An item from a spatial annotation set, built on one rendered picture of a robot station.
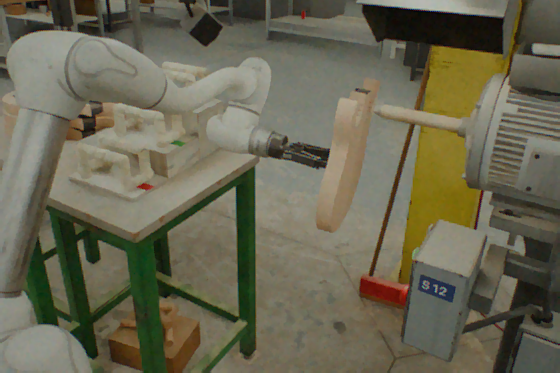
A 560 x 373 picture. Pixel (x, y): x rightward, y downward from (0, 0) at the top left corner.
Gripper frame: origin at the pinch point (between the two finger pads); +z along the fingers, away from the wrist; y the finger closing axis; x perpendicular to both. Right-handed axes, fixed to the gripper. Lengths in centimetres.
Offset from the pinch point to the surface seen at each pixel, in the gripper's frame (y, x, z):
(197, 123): -4.0, -0.8, -47.9
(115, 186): 21, -18, -59
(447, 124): 19.5, 21.4, 26.2
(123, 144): 15, -7, -62
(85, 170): 20, -16, -71
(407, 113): 17.7, 21.5, 17.0
